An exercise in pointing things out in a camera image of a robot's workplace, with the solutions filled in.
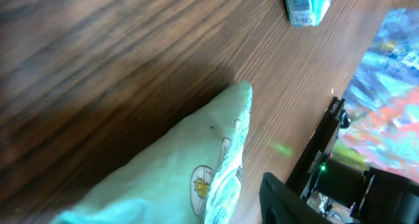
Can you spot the teal wet wipes packet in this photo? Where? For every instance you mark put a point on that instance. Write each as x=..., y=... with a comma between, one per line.
x=192, y=174

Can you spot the teal white tissue pack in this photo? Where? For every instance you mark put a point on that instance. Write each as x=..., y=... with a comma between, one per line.
x=307, y=12

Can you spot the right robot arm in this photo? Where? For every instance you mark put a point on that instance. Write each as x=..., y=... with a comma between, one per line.
x=374, y=196

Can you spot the colourful patterned floor mat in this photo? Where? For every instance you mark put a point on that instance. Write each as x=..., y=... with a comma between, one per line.
x=382, y=101

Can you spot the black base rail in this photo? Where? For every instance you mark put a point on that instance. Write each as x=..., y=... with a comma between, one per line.
x=313, y=159

